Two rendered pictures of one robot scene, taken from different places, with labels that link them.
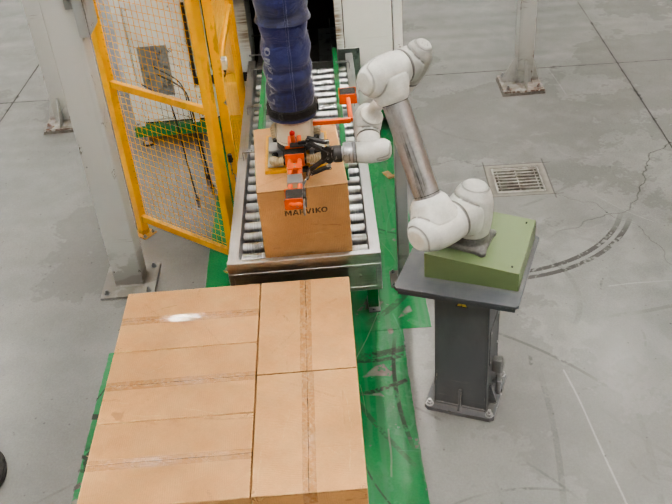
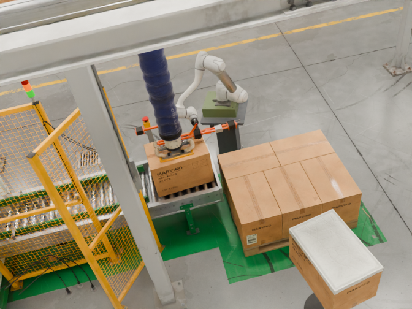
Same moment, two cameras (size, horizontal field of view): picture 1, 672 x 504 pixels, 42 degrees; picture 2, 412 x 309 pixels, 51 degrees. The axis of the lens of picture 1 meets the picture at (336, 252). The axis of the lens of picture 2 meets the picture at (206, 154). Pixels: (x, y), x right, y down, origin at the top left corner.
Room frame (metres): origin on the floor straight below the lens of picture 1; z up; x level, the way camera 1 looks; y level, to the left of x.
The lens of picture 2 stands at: (3.59, 3.42, 3.85)
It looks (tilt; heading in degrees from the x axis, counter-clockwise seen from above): 43 degrees down; 265
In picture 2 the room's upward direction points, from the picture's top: 11 degrees counter-clockwise
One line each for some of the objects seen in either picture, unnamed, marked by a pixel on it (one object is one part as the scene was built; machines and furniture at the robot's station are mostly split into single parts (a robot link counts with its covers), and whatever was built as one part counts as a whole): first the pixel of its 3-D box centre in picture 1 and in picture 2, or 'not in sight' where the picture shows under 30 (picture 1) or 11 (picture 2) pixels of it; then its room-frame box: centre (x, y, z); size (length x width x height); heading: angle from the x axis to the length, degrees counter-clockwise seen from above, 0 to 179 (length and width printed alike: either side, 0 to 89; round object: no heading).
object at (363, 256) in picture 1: (304, 261); (213, 167); (3.23, 0.15, 0.58); 0.70 x 0.03 x 0.06; 89
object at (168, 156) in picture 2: (275, 150); (176, 153); (3.58, 0.24, 0.97); 0.34 x 0.10 x 0.05; 0
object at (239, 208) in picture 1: (246, 157); (108, 222); (4.40, 0.46, 0.50); 2.31 x 0.05 x 0.19; 179
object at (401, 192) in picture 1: (401, 200); (156, 154); (3.80, -0.36, 0.50); 0.07 x 0.07 x 1.00; 89
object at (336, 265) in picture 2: not in sight; (331, 262); (2.62, 1.72, 0.82); 0.60 x 0.40 x 0.40; 100
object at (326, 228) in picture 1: (301, 191); (179, 162); (3.57, 0.14, 0.75); 0.60 x 0.40 x 0.40; 3
